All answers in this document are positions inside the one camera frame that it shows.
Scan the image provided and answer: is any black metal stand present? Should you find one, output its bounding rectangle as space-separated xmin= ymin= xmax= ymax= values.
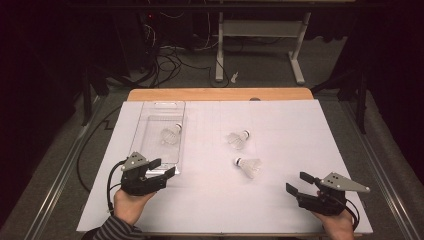
xmin=311 ymin=66 xmax=369 ymax=134
xmin=81 ymin=64 xmax=111 ymax=127

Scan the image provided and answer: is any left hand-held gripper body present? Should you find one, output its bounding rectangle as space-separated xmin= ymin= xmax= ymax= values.
xmin=119 ymin=151 xmax=168 ymax=197

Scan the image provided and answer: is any person's right hand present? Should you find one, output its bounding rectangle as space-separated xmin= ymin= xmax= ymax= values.
xmin=313 ymin=209 xmax=356 ymax=240

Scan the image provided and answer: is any wooden table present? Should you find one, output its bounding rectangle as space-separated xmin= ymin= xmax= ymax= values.
xmin=126 ymin=87 xmax=315 ymax=102

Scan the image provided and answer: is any right hand-held gripper cable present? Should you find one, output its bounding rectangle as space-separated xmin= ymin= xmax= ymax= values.
xmin=344 ymin=198 xmax=361 ymax=231

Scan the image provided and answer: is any white table cover sheet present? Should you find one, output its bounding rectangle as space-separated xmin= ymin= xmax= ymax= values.
xmin=75 ymin=99 xmax=374 ymax=235

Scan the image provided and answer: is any person's left hand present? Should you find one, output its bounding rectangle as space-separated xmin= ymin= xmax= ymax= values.
xmin=113 ymin=188 xmax=157 ymax=227

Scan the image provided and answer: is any dark curtain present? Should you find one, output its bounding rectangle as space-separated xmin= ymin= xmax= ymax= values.
xmin=0 ymin=0 xmax=88 ymax=228
xmin=346 ymin=0 xmax=424 ymax=184

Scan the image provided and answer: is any aluminium floor rail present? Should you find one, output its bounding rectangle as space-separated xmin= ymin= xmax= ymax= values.
xmin=23 ymin=94 xmax=108 ymax=240
xmin=338 ymin=98 xmax=418 ymax=240

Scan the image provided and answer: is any black equipment case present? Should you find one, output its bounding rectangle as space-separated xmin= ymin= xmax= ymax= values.
xmin=111 ymin=9 xmax=161 ymax=76

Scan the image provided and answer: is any white metal stand frame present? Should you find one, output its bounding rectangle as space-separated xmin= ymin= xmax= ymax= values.
xmin=214 ymin=11 xmax=306 ymax=86

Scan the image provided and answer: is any tangle of floor cables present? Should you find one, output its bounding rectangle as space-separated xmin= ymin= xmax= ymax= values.
xmin=143 ymin=9 xmax=231 ymax=89

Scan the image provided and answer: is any clear plastic storage box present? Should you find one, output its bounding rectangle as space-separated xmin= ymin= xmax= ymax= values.
xmin=128 ymin=100 xmax=187 ymax=176

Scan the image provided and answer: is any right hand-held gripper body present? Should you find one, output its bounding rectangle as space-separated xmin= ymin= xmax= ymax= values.
xmin=295 ymin=171 xmax=372 ymax=217

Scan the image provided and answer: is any white feather shuttlecock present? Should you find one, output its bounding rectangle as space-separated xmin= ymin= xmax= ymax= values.
xmin=160 ymin=122 xmax=184 ymax=146
xmin=227 ymin=129 xmax=252 ymax=150
xmin=233 ymin=157 xmax=263 ymax=180

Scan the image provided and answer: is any black floor cable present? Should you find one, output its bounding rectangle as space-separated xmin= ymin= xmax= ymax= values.
xmin=76 ymin=104 xmax=123 ymax=193

